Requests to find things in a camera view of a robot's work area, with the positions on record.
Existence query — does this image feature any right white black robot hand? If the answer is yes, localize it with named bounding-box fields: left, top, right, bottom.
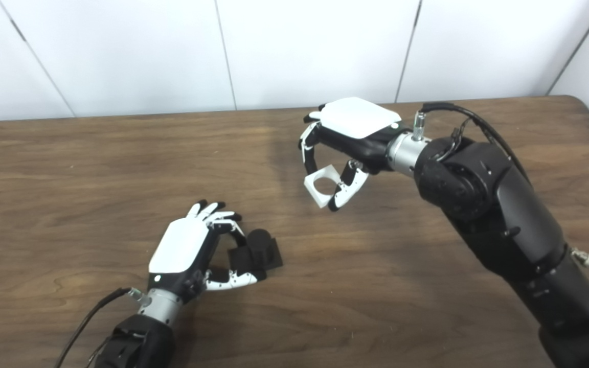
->
left=299, top=97, right=410, bottom=213

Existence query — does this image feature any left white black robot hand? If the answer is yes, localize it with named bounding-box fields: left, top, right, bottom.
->
left=148, top=200, right=267, bottom=303

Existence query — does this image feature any black peg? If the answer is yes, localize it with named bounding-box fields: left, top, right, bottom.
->
left=227, top=228, right=283, bottom=281

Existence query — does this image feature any white square piece with hole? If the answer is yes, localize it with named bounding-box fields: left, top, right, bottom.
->
left=303, top=165, right=344, bottom=209

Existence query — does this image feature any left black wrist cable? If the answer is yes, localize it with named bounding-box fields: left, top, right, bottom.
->
left=53, top=287, right=144, bottom=368

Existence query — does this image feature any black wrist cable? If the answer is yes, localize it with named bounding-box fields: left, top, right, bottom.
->
left=53, top=287, right=144, bottom=368
left=412, top=102, right=533, bottom=185

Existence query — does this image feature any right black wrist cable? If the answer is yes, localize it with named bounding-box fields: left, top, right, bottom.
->
left=412, top=102, right=533, bottom=185

